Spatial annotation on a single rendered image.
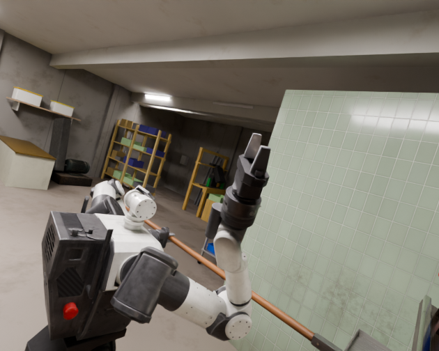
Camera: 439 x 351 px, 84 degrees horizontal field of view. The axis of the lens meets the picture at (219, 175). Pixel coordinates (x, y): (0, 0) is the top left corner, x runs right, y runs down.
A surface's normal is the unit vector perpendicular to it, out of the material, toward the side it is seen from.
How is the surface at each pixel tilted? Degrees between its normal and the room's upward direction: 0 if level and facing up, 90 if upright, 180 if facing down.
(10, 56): 90
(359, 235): 90
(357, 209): 90
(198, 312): 97
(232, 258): 113
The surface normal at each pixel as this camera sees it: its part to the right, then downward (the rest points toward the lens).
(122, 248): 0.64, -0.56
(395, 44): -0.59, -0.15
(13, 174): 0.75, 0.26
